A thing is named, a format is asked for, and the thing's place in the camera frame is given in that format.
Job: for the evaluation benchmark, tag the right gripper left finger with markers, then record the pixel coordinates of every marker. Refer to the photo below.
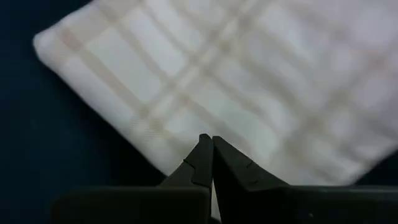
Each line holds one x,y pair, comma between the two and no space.
140,207

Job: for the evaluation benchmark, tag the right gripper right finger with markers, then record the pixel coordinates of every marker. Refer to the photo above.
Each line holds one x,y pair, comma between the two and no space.
295,207

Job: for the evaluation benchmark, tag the white waffle towel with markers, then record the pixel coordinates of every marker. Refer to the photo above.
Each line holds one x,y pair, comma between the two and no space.
248,77

